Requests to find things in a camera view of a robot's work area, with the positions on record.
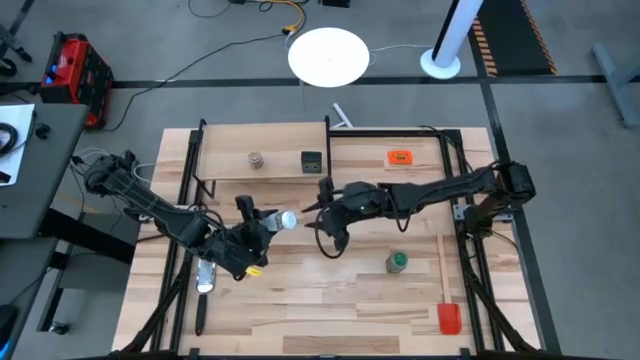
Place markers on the red and black tool box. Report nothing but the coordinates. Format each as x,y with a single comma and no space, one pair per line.
75,75

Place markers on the black metal table frame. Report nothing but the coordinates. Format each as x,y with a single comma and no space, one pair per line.
390,133

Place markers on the grey metal table leg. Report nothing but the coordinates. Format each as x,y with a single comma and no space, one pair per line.
615,75

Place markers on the black floor box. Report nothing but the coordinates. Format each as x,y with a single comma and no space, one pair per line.
334,2

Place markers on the white and black tower pillar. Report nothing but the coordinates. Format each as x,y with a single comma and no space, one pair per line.
452,35

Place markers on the yellow tag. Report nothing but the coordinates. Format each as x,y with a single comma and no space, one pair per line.
254,271

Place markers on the black mat with orange stripes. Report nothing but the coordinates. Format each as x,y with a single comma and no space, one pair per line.
510,35

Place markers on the wooden shelf with black legs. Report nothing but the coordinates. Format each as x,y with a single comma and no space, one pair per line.
240,140

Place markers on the small glass spice jar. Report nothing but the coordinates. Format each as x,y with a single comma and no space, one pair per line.
256,160

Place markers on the black square spice tin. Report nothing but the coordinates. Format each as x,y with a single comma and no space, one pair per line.
311,162

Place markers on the green-lid spice jar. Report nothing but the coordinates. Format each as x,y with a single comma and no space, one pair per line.
397,261

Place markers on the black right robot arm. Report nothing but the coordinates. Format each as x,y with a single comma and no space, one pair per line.
440,190

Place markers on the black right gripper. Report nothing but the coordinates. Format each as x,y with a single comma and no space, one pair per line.
355,205

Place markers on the black office chair base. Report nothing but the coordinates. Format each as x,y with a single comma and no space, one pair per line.
7,67

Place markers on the black desk leg frame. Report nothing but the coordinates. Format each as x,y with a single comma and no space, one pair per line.
90,235

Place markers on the black caster wheel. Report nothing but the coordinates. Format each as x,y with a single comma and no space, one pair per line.
59,328

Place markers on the black rounded object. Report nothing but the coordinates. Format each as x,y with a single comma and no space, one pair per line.
5,325

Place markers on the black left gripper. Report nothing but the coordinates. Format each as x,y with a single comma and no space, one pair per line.
240,247

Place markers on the flat orange packet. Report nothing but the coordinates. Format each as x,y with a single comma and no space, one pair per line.
400,157

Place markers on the white paper sheet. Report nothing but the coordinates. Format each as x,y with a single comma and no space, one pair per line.
20,115

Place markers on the grey desk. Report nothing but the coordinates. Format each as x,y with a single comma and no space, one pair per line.
45,175

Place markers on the white round disc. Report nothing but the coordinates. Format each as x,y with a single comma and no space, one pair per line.
328,57

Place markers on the white-lid spice jar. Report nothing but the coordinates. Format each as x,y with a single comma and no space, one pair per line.
280,220

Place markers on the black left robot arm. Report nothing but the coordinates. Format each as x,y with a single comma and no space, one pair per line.
150,204

